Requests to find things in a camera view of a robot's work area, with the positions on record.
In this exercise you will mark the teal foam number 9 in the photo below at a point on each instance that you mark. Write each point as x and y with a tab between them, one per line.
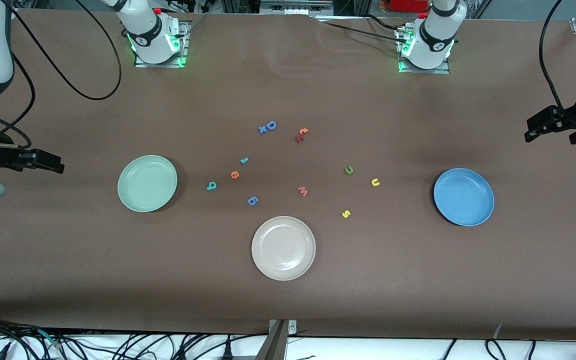
211	186

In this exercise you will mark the blue foam letter D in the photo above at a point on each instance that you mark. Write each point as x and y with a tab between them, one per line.
271	125

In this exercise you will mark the light green plate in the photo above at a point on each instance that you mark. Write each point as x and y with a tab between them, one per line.
147	183

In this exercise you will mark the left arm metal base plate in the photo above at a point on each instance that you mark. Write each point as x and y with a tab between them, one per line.
423	71

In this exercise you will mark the red box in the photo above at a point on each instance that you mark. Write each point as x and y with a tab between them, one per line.
408	5

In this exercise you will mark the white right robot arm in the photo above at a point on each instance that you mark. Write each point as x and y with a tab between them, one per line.
148	35

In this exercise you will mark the blue plate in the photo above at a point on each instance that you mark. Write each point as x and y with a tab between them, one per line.
464	197

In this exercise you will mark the beige plate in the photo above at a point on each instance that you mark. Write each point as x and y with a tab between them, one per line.
283	248

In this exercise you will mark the brown table cover sheet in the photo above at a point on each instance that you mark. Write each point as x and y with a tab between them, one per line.
288	310

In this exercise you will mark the pink foam letter M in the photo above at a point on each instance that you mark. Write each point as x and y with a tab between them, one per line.
303	191

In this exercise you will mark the blue foam number 6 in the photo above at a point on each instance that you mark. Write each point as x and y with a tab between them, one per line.
252	200

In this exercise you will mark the green foam letter u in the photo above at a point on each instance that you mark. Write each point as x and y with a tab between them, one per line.
349	170

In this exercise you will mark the aluminium frame with sockets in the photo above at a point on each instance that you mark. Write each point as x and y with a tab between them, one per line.
293	7

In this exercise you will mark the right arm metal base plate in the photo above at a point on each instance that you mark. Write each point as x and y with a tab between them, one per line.
143	63

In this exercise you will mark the metal table clamp bracket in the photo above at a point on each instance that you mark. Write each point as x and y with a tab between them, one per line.
278	345

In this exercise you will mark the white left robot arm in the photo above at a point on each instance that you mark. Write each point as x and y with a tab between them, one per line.
433	40

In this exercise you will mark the black power plug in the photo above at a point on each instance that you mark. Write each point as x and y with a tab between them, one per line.
227	351

